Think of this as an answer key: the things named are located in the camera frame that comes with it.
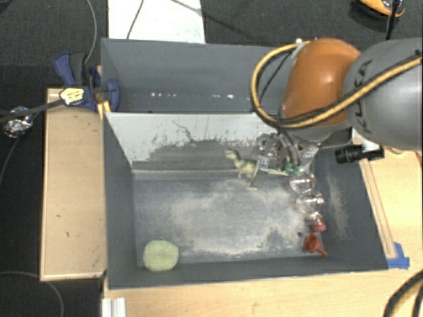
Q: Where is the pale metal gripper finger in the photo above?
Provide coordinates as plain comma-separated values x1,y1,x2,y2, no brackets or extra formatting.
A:
247,156,270,191

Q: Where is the yellow-green toy dinosaur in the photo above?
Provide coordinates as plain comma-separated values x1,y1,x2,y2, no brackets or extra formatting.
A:
225,148,289,180

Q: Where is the clear glass round flask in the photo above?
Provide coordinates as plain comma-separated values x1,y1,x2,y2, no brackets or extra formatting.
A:
288,150,319,194

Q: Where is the clear glass bottle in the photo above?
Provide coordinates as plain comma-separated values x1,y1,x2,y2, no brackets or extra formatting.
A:
295,193,327,215

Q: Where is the grey metal bin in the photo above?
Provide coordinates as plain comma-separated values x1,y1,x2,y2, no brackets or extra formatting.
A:
98,37,391,291

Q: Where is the small clear bottle red cap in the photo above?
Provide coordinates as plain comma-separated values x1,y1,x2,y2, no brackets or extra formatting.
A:
308,211,328,234

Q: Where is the pale green round sponge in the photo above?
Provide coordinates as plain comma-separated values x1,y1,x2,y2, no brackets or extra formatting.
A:
142,239,180,273

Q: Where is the black cylinder on white bracket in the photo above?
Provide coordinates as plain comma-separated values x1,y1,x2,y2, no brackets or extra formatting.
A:
334,145,386,165

